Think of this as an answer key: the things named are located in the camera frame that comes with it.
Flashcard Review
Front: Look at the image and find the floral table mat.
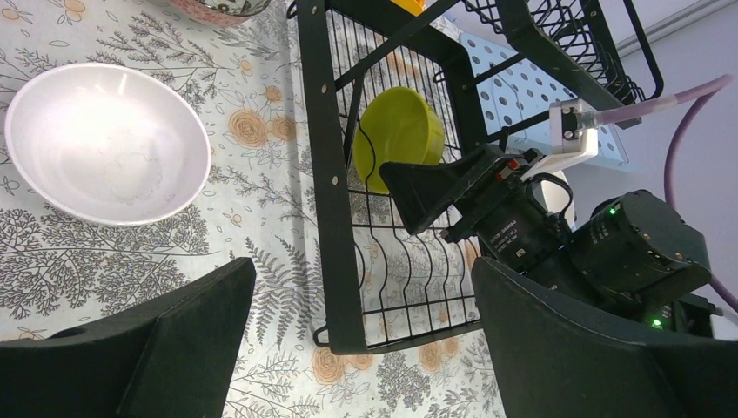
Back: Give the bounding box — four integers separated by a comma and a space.
1, 1, 504, 417

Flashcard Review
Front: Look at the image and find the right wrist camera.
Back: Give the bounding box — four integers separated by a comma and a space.
522, 98, 599, 179

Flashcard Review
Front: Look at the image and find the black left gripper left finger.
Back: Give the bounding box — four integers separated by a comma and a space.
1, 258, 256, 417

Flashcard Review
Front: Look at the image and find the yellow toy block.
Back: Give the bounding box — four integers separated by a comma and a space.
392, 0, 426, 17

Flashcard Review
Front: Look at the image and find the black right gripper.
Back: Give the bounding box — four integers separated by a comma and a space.
379, 144, 572, 273

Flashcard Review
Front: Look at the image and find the blue perforated stand tray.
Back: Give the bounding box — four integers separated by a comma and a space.
459, 32, 634, 172

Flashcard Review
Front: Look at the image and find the black wire dish rack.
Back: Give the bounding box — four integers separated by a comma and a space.
287, 1, 645, 355

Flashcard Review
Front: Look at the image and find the white bowl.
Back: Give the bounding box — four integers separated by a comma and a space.
3, 63, 211, 226
533, 181, 576, 230

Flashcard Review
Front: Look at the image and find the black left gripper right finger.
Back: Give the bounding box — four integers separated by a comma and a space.
472, 257, 737, 417

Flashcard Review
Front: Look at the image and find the white bowl front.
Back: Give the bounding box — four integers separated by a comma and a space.
3, 63, 211, 226

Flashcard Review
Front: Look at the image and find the pink patterned bowl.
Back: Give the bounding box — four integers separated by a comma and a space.
165, 0, 272, 27

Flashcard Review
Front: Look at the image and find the yellow-green bowl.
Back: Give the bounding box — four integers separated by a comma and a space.
352, 86, 446, 194

